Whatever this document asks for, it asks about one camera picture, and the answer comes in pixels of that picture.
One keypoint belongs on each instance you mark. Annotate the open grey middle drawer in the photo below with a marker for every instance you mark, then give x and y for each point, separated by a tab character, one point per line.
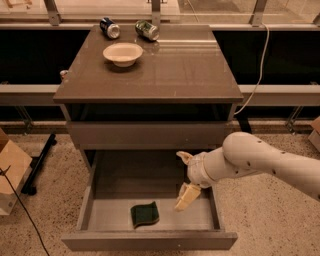
120	180

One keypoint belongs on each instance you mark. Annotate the cardboard box right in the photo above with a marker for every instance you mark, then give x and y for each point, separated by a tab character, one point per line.
314	137

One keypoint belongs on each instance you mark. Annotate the blue soda can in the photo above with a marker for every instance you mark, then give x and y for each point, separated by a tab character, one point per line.
109	28

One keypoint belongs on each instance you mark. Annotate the green soda can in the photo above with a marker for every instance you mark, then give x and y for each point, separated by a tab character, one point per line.
147	30

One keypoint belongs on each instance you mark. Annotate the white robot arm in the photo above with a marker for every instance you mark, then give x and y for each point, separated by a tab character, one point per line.
243	154

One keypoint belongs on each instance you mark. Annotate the grey drawer cabinet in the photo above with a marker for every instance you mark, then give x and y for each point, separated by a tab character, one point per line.
181	77

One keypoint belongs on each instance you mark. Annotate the small can behind cabinet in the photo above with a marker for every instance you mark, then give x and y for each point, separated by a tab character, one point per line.
63	74

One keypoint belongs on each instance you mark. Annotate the black stand leg left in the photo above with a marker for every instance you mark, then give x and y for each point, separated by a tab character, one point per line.
36	165

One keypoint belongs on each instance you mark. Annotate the cardboard box left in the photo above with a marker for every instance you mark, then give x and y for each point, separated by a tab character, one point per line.
16	162

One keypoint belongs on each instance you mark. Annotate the black stand leg right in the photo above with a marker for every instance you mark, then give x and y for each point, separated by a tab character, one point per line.
244	124

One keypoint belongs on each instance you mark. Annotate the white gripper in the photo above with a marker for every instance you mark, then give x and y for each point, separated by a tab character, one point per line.
196	170

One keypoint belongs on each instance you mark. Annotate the green yellow sponge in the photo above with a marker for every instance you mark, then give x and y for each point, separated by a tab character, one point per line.
144	214

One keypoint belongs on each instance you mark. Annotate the black stand leg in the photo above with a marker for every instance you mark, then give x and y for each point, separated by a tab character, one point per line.
244	124
36	165

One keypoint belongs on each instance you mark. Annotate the white paper bowl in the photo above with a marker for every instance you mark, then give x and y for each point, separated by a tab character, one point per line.
123	54

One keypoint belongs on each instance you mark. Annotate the cardboard box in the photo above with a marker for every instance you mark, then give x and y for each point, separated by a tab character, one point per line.
314	137
16	162

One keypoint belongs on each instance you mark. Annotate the closed grey top drawer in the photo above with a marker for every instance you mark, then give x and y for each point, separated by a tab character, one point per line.
148	135

